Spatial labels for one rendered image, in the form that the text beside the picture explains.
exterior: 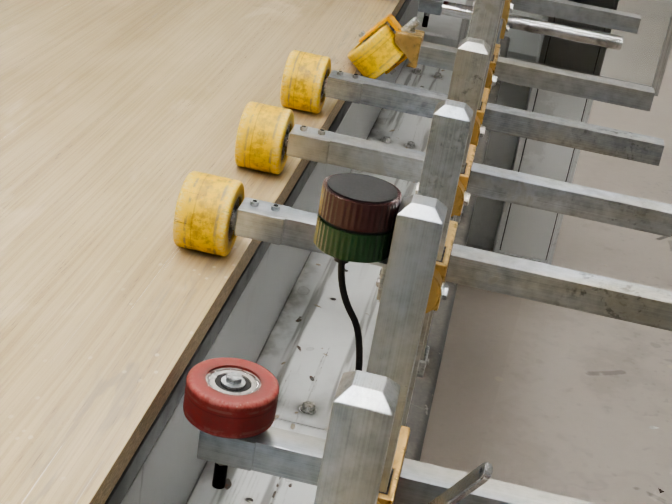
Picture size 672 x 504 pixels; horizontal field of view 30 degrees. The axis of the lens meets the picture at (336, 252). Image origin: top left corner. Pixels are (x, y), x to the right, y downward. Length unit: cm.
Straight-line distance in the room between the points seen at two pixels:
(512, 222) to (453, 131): 225
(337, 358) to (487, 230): 188
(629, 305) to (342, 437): 60
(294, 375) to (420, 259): 74
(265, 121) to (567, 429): 158
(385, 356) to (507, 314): 238
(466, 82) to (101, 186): 42
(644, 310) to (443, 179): 25
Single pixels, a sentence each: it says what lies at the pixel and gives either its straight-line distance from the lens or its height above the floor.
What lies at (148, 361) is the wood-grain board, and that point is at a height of 90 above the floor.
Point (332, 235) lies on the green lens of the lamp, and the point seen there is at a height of 109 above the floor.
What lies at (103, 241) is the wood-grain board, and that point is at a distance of 131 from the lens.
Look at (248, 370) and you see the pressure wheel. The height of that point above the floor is 91.
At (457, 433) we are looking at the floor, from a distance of 279.
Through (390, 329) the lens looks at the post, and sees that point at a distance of 97.
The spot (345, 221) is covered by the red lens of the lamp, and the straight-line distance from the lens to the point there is 92.
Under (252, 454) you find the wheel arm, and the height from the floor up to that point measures 85.
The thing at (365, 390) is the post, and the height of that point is 111.
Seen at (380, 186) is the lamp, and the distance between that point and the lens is 95.
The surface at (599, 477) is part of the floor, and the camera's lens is 278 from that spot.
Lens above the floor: 147
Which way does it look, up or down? 25 degrees down
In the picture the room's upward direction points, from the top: 10 degrees clockwise
